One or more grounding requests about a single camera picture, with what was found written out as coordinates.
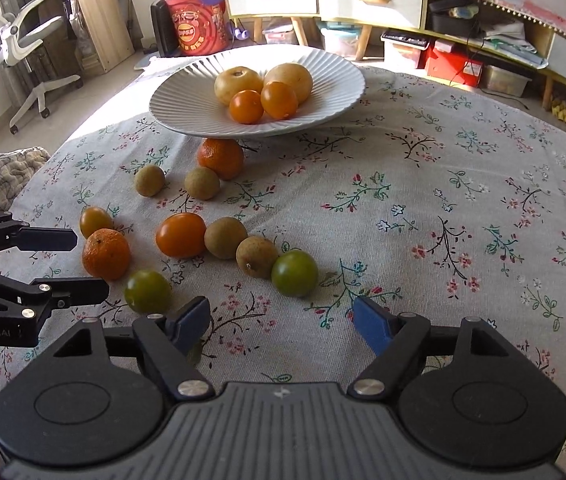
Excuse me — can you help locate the black floor heater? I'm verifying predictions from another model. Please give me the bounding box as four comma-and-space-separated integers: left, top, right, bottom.
149, 0, 180, 58

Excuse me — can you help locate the red storage box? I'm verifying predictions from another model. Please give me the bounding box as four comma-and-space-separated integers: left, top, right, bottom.
425, 44, 482, 88

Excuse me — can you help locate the green tomato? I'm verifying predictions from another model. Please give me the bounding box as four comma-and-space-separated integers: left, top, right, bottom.
124, 270, 172, 315
271, 249, 319, 298

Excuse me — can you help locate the rough tangerine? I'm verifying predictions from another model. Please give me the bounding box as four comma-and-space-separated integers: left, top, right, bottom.
82, 229, 131, 282

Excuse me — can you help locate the wooden shelf cabinet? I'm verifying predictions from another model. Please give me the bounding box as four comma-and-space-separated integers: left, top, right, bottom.
217, 0, 566, 111

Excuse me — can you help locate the red snack bag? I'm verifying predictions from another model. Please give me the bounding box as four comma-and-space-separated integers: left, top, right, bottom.
165, 0, 230, 56

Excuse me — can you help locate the floral tablecloth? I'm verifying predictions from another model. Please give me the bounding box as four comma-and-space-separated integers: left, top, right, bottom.
0, 54, 566, 470

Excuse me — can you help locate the green tomato right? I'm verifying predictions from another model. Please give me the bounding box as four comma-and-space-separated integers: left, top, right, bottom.
271, 249, 319, 298

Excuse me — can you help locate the clear storage bin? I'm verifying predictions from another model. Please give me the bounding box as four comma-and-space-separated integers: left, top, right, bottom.
318, 21, 362, 60

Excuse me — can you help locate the white office chair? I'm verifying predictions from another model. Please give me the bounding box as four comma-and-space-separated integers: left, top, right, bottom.
0, 0, 84, 134

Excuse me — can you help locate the right orange tomato in bowl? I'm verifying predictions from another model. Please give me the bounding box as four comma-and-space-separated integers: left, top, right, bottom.
260, 80, 298, 120

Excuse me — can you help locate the left orange tomato in bowl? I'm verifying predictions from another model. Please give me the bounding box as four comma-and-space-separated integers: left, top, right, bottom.
229, 89, 263, 125

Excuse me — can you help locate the large orange tomato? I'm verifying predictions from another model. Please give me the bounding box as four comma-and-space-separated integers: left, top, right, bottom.
155, 212, 206, 259

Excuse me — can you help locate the tangerine under bowl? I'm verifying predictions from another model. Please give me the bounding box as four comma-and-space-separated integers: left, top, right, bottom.
196, 139, 244, 181

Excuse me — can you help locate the orange tomato in bowl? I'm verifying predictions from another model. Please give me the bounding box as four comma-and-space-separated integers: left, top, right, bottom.
260, 80, 298, 120
229, 89, 263, 125

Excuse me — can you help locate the wooden desk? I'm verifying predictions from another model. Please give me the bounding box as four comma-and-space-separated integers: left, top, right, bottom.
37, 0, 134, 76

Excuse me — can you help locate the small orange-green tomato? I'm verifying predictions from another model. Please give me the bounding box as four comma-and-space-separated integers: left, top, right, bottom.
79, 206, 114, 238

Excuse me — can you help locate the left yellow apple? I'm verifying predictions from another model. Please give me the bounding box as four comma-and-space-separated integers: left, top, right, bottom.
213, 66, 263, 106

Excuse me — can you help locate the white ribbed fruit bowl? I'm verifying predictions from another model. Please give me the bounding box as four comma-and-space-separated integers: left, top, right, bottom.
149, 44, 365, 139

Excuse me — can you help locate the brown longan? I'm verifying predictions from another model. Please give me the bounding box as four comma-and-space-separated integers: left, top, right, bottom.
134, 165, 165, 197
235, 236, 279, 280
183, 167, 220, 200
204, 217, 247, 260

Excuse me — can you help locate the green tomato left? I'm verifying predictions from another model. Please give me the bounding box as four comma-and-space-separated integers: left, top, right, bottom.
124, 270, 172, 315

